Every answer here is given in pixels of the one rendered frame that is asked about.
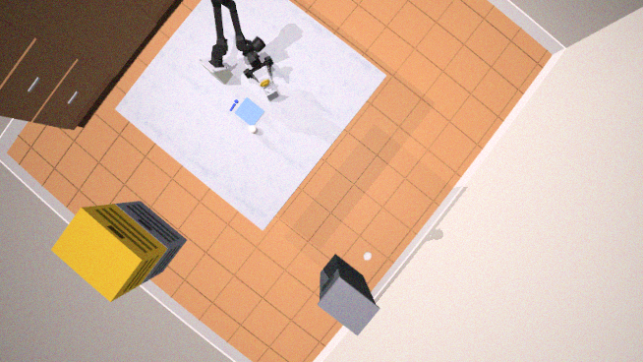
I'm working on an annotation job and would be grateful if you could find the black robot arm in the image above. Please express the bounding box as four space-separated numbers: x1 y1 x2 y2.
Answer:
208 0 265 68

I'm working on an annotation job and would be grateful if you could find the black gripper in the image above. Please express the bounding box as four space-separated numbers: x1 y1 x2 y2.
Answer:
243 55 274 82

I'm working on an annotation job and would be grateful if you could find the grey dish rack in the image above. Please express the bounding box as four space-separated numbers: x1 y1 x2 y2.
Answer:
262 78 279 101

